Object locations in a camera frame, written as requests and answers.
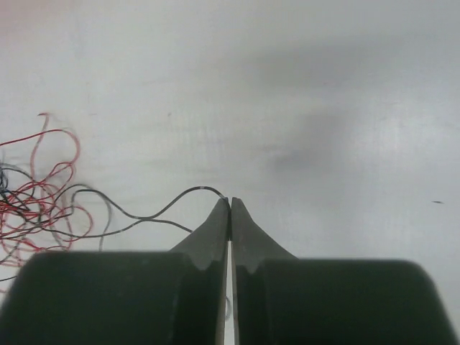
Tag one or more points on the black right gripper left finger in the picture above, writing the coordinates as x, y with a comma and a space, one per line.
172, 297

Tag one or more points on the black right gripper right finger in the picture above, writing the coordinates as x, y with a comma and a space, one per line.
282, 299

